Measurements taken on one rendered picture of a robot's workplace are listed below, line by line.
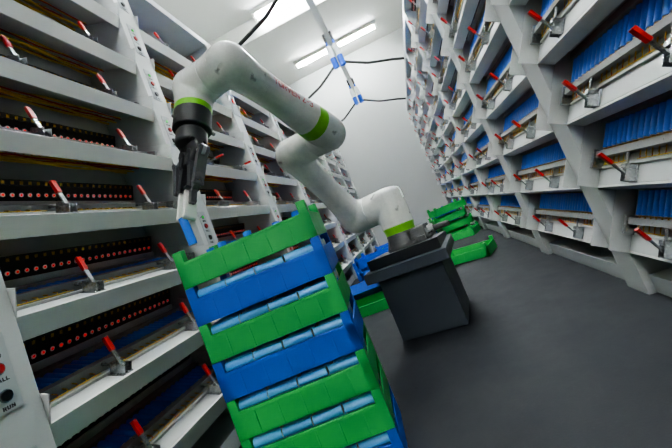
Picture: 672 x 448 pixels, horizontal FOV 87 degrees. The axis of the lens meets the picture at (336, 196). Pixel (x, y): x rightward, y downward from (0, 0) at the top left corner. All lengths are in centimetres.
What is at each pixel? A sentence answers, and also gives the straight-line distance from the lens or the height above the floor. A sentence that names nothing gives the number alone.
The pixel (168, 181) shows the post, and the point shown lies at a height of 86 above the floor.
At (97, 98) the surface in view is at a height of 109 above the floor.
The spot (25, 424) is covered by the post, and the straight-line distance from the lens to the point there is 84.
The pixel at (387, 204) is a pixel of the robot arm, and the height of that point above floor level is 49.
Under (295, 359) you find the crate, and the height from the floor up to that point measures 27.
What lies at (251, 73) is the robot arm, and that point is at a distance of 96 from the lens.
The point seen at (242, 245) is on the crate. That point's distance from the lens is 76.
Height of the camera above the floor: 48
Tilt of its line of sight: 5 degrees up
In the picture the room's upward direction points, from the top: 23 degrees counter-clockwise
